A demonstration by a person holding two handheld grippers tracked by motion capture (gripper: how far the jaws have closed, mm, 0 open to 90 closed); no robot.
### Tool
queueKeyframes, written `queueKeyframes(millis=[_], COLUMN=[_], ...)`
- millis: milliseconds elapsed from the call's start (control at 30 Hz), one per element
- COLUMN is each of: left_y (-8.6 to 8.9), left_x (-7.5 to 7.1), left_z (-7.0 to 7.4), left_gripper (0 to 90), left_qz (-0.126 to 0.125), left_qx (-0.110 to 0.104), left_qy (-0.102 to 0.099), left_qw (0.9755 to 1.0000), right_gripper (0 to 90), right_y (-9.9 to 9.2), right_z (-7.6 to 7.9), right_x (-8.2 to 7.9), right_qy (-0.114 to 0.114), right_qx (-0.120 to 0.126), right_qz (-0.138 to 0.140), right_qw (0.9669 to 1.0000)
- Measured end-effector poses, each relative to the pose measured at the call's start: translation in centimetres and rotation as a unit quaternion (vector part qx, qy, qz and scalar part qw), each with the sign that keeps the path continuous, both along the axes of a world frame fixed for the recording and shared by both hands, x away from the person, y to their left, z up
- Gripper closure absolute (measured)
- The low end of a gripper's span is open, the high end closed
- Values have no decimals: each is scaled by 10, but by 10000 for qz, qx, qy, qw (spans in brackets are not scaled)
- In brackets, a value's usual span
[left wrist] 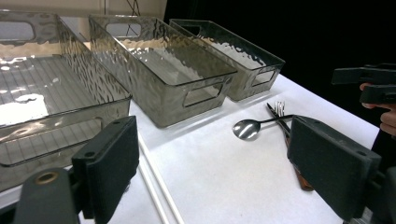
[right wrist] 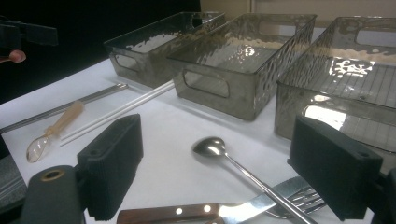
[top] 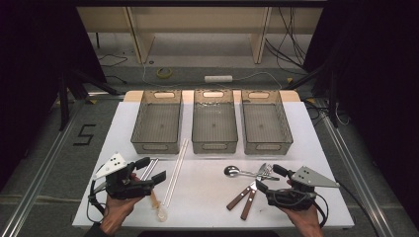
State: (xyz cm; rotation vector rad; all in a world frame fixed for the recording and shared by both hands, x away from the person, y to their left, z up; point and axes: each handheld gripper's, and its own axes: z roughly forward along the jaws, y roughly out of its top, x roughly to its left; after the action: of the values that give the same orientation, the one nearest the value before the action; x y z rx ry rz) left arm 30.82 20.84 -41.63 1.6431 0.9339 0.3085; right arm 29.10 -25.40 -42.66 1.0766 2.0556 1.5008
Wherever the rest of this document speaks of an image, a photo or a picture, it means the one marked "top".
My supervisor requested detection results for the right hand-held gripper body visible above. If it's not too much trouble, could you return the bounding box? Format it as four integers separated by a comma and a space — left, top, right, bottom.
265, 166, 341, 212

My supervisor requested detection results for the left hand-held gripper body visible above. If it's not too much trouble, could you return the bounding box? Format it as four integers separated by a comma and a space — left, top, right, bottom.
93, 152, 155, 200

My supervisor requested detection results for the white chopstick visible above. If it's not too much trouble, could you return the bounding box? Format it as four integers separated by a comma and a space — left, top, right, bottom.
166, 138, 190, 208
163, 137, 187, 207

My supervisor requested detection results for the knife with wooden handle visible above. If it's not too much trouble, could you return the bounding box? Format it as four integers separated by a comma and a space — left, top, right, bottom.
240, 162, 268, 221

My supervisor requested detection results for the fork with wooden handle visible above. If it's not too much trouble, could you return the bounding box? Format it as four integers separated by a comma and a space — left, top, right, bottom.
226, 164, 275, 211

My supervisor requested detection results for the metal spoon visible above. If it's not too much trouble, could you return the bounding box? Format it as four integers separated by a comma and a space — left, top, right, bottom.
223, 165, 281, 182

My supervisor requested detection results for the grey translucent plastic bin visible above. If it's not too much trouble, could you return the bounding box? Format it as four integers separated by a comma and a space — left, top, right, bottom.
240, 89, 294, 156
130, 89, 184, 156
191, 89, 239, 155

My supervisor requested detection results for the person's left hand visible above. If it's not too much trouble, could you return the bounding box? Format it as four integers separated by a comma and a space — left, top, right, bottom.
99, 196, 146, 236

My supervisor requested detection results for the person's right hand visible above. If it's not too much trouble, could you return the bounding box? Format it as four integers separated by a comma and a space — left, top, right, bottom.
281, 206, 325, 237

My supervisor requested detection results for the white table board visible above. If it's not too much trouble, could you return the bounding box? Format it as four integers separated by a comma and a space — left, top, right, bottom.
72, 101, 356, 230

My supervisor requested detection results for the black metal stand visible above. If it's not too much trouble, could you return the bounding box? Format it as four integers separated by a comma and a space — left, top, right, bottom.
58, 67, 122, 132
283, 60, 340, 128

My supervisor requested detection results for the yellow tape roll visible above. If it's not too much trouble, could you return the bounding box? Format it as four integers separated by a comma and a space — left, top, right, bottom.
156, 67, 173, 80

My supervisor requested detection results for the white power strip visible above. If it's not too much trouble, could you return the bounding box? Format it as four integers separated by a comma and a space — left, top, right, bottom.
204, 75, 234, 84

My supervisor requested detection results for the dark curtain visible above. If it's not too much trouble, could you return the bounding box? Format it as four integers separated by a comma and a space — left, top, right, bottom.
302, 0, 419, 228
0, 0, 108, 192

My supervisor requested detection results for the beige wooden shelf unit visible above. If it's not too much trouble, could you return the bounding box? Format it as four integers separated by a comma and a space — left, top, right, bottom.
76, 6, 324, 65

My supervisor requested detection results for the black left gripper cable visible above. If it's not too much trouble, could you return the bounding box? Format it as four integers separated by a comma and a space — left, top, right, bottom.
86, 180, 110, 225

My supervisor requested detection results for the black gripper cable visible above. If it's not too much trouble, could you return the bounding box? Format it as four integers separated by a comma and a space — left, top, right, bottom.
86, 180, 110, 225
311, 182, 380, 237

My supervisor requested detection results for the metal floor rail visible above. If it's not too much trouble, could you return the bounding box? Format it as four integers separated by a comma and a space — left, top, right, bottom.
0, 98, 87, 237
320, 98, 396, 237

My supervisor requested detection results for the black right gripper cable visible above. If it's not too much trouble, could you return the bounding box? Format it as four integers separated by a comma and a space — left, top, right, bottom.
311, 182, 380, 237

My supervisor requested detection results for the black floor cable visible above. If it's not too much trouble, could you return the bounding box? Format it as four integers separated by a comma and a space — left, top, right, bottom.
105, 74, 128, 85
98, 53, 128, 68

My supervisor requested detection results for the white floor cable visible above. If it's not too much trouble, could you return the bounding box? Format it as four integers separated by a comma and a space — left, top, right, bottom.
141, 62, 285, 91

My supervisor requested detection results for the bundle of black cables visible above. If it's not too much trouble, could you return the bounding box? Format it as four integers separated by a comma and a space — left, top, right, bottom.
264, 6, 308, 71

